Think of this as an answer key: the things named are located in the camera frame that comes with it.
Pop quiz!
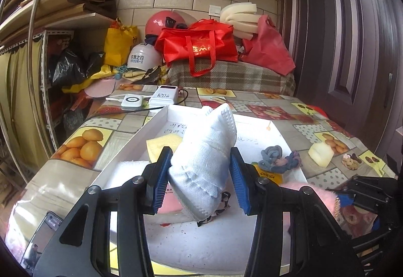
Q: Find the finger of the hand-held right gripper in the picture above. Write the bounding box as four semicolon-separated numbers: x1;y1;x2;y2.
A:
338;175;398;215
346;216;403;265

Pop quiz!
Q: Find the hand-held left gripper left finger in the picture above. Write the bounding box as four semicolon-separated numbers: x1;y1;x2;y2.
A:
33;146;174;277

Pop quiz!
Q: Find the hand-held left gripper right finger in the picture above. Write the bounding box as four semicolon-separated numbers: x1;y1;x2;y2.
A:
229;147;367;277

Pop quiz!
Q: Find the yellow sponge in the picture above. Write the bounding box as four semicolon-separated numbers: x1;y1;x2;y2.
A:
146;134;183;162

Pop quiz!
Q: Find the knitted yarn scrunchie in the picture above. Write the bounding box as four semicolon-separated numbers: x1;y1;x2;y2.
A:
259;145;302;174

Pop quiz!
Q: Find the white knitted cloth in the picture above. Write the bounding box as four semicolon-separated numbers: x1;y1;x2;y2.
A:
168;104;237;221

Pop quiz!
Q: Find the white foam box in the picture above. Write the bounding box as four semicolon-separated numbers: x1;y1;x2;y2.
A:
90;105;307;271

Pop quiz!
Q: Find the pink plush toy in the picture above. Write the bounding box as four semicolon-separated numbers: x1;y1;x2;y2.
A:
279;183;342;227

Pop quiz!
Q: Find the cream sponge piece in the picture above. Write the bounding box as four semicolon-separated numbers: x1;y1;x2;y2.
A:
308;142;334;167

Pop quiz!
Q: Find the fruit-print tablecloth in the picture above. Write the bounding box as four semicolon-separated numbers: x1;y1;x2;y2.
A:
6;83;397;265

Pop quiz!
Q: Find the white power bank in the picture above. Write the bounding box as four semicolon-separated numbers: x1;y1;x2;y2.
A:
149;86;180;108

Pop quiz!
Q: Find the plaid blanket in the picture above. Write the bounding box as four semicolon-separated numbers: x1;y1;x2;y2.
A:
166;60;296;96

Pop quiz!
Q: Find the pink visor cap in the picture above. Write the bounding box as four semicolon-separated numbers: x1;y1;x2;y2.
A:
86;78;116;98

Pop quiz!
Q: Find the yellow cloth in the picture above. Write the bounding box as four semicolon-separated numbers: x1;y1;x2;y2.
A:
61;64;171;93

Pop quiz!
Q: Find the white helmet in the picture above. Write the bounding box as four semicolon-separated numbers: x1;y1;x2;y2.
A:
126;43;163;71

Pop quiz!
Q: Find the smartphone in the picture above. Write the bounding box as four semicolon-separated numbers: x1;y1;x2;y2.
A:
23;211;63;268

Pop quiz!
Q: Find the red plastic bag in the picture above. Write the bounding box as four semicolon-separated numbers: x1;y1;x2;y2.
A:
241;15;296;76

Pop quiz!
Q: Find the red tote bag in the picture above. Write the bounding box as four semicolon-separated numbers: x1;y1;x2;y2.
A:
155;19;238;77

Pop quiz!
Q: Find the metal shelf rack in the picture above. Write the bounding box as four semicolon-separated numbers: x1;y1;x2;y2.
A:
39;28;76;155

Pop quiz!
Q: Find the yellow shopping bag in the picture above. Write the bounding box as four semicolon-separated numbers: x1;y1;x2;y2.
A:
104;18;139;67

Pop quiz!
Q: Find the black plastic bag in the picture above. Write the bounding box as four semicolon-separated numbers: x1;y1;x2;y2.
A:
52;50;106;86

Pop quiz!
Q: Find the purple panelled door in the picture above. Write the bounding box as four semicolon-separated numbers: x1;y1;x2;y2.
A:
280;0;403;170

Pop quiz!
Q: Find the red helmet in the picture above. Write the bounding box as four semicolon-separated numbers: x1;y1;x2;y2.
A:
145;9;189;40

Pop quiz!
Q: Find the olive curtain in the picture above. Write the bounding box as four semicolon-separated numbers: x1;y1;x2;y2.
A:
0;41;45;183

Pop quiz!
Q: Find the cream foam roll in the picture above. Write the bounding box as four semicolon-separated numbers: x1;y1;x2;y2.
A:
219;3;259;40

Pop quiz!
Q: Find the bent metal tube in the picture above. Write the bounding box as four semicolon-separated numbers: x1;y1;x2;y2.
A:
0;0;52;48

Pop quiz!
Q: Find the white wireless charger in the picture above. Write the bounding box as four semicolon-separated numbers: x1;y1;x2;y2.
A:
105;94;146;108

